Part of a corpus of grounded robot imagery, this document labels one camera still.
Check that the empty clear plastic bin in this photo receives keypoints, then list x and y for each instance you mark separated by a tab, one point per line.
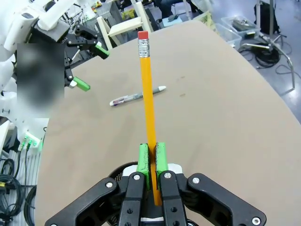
229	35

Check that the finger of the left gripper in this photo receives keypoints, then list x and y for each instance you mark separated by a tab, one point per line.
80	83
85	40

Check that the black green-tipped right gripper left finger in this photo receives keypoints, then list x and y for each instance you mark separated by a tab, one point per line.
135	186

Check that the black mesh pen holder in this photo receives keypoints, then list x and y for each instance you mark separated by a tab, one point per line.
116	173

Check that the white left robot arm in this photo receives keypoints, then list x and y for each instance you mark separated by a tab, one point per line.
9	33

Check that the light blue box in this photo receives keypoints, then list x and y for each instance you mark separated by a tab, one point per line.
175	20

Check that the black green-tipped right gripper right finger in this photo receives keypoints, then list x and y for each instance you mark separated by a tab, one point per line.
169	188

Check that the yellow pencil with red eraser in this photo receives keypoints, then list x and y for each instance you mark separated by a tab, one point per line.
147	94

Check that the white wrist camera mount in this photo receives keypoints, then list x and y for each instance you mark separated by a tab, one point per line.
50	16

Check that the black backpack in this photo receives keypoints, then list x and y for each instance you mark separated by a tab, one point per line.
265	16

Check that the white wooden chair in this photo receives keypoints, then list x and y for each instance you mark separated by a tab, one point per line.
127	26

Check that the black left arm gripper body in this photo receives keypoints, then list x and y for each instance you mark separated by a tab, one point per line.
50	35

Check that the white grey multicolour ballpoint pen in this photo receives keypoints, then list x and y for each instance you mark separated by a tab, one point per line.
127	98

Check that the silver metal chair frame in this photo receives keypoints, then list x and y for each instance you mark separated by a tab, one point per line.
290	68

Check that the clear plastic bin with tools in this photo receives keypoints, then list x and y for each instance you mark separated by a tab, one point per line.
242	24

